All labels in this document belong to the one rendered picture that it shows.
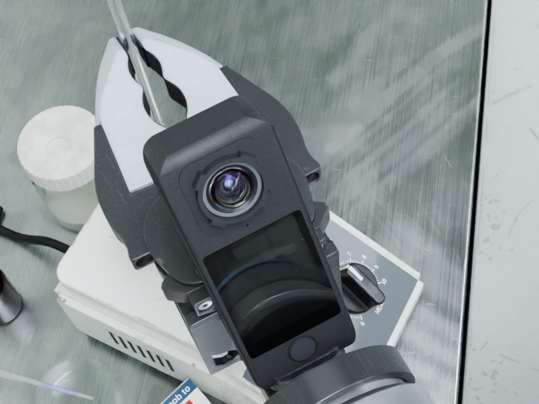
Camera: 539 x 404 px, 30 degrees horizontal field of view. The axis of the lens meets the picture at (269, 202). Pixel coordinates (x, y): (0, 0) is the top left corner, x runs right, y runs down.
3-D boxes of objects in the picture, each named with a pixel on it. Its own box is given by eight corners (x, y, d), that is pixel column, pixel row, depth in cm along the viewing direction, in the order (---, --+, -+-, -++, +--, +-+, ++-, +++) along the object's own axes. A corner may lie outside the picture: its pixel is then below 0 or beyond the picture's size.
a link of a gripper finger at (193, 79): (147, 90, 53) (220, 227, 48) (122, 18, 48) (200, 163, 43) (202, 66, 53) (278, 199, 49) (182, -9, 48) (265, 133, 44)
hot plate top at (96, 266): (314, 199, 63) (313, 192, 62) (220, 364, 58) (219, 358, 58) (151, 132, 67) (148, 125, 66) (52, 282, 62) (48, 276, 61)
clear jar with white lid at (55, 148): (146, 195, 74) (122, 136, 67) (85, 251, 72) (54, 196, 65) (93, 149, 76) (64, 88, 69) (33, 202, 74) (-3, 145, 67)
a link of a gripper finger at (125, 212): (73, 156, 46) (153, 309, 42) (64, 138, 45) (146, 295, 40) (166, 111, 47) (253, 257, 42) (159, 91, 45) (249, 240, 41)
